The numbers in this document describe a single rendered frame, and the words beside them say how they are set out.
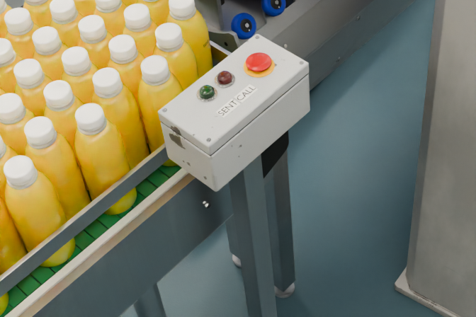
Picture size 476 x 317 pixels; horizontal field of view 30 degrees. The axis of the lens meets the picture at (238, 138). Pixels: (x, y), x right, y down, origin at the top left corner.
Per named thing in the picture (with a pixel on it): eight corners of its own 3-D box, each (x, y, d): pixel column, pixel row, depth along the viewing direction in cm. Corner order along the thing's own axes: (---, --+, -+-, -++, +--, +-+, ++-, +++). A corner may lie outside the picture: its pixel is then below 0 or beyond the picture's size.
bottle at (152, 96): (197, 135, 143) (182, 55, 130) (190, 168, 139) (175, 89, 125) (154, 134, 144) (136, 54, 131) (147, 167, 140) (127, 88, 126)
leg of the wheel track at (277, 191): (299, 287, 227) (289, 123, 180) (284, 302, 224) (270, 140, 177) (282, 274, 230) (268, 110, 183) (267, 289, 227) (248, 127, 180)
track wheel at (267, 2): (279, -16, 153) (273, -14, 155) (261, -3, 151) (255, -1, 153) (292, 6, 154) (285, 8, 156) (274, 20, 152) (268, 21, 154)
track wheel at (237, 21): (249, 6, 150) (243, 8, 151) (231, 20, 148) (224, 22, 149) (263, 29, 151) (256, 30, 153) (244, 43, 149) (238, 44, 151)
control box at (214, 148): (311, 111, 131) (309, 61, 123) (216, 193, 122) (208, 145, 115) (261, 81, 136) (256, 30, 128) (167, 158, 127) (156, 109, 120)
